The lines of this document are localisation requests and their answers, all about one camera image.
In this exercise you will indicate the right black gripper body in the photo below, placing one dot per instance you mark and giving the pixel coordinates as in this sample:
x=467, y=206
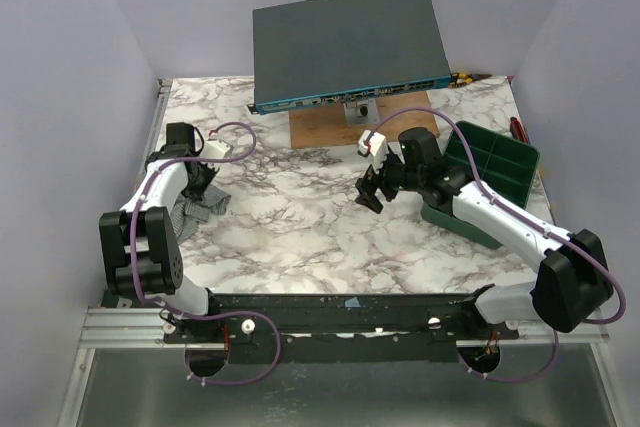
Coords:
x=380, y=182

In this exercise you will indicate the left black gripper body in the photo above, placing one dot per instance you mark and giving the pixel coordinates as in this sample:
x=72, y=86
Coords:
x=199, y=183

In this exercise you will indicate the grey striped underwear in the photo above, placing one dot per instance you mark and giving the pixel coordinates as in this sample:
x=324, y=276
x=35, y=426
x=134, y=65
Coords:
x=187, y=215

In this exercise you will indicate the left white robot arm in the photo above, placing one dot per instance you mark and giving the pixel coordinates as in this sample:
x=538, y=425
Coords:
x=141, y=254

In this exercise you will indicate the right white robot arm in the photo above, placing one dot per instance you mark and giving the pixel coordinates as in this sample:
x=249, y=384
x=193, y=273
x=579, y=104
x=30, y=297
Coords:
x=570, y=268

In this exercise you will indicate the brown plywood board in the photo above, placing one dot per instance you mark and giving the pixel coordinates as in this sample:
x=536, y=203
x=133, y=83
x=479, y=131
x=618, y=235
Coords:
x=326, y=126

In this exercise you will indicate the green divided plastic tray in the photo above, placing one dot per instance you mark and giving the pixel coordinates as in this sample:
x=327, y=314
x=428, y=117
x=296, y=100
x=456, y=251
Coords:
x=506, y=164

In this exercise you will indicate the red black utility knife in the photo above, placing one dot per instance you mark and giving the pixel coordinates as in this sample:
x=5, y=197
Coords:
x=517, y=130

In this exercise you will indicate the blue tape piece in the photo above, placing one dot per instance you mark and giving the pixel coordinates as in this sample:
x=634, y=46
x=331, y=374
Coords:
x=352, y=303

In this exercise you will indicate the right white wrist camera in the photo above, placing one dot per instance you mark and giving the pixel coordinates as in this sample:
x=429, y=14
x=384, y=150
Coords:
x=374, y=147

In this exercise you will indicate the grey metal stand bracket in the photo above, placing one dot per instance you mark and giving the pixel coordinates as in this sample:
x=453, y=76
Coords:
x=362, y=112

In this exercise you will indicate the grey network switch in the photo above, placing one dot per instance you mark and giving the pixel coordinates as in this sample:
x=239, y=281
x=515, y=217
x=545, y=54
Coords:
x=326, y=52

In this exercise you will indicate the black metal base rail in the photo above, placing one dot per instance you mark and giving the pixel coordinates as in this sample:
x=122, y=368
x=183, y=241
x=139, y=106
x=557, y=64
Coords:
x=318, y=328

